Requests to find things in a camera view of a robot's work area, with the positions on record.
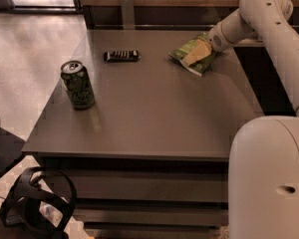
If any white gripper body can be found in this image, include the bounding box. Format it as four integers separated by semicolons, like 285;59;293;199
208;23;233;52

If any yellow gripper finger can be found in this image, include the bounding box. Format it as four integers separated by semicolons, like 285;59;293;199
181;41;212;67

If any green jalapeno chip bag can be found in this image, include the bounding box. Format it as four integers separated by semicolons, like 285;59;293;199
168;32;218;77

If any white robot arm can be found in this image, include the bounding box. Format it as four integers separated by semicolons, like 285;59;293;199
181;0;299;239

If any grey drawer cabinet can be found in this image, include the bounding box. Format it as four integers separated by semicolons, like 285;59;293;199
24;31;262;239

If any green soda can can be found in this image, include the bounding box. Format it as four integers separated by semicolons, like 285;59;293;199
61;61;95;110

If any black side table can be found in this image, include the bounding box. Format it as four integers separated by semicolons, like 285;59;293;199
0;127;25;178

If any black VR headset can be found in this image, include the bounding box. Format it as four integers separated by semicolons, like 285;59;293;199
0;166;77;239

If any left metal shelf bracket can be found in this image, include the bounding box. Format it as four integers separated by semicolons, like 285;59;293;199
121;0;136;30

